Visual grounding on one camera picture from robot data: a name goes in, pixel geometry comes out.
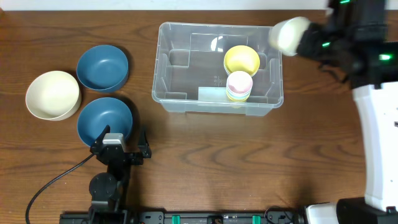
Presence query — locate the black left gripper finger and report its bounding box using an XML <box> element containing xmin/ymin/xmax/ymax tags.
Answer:
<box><xmin>94</xmin><ymin>125</ymin><xmax>110</xmax><ymax>147</ymax></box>
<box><xmin>137</xmin><ymin>128</ymin><xmax>152</xmax><ymax>158</ymax></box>

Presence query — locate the cream plastic cup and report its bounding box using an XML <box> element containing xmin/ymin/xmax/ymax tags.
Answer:
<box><xmin>269</xmin><ymin>17</ymin><xmax>311</xmax><ymax>57</ymax></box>

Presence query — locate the small yellow bowl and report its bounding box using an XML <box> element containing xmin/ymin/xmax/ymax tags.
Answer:
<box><xmin>223</xmin><ymin>45</ymin><xmax>261</xmax><ymax>77</ymax></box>

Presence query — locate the pink plastic cup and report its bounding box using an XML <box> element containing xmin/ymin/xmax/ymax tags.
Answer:
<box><xmin>226</xmin><ymin>71</ymin><xmax>253</xmax><ymax>95</ymax></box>

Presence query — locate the light blue plastic cup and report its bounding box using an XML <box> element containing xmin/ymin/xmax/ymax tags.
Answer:
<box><xmin>226</xmin><ymin>91</ymin><xmax>250</xmax><ymax>98</ymax></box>

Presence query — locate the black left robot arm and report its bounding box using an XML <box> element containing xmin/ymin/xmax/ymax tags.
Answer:
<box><xmin>87</xmin><ymin>125</ymin><xmax>152</xmax><ymax>224</ymax></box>

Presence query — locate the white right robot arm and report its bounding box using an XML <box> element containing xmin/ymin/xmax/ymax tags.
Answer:
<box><xmin>297</xmin><ymin>0</ymin><xmax>397</xmax><ymax>223</ymax></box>

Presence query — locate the white label in container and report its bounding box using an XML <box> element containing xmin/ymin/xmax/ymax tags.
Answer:
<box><xmin>198</xmin><ymin>87</ymin><xmax>229</xmax><ymax>103</ymax></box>

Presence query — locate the clear plastic storage container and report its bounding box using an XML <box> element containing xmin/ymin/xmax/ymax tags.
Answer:
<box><xmin>152</xmin><ymin>22</ymin><xmax>284</xmax><ymax>116</ymax></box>

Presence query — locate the near dark blue bowl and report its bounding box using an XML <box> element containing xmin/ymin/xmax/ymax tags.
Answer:
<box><xmin>77</xmin><ymin>97</ymin><xmax>134</xmax><ymax>146</ymax></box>

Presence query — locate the dark blue bowl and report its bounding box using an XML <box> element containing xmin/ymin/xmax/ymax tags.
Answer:
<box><xmin>76</xmin><ymin>45</ymin><xmax>129</xmax><ymax>93</ymax></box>
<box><xmin>77</xmin><ymin>97</ymin><xmax>134</xmax><ymax>146</ymax></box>

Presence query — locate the large cream bowl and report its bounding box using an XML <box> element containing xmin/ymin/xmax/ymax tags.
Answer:
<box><xmin>25</xmin><ymin>71</ymin><xmax>81</xmax><ymax>121</ymax></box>

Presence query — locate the far dark blue bowl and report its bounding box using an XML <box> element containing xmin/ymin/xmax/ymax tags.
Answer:
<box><xmin>76</xmin><ymin>45</ymin><xmax>129</xmax><ymax>93</ymax></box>

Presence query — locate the black cable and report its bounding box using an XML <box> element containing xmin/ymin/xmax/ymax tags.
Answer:
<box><xmin>25</xmin><ymin>153</ymin><xmax>96</xmax><ymax>224</ymax></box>

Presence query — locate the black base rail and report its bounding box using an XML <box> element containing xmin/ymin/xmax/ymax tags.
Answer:
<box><xmin>59</xmin><ymin>208</ymin><xmax>307</xmax><ymax>224</ymax></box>

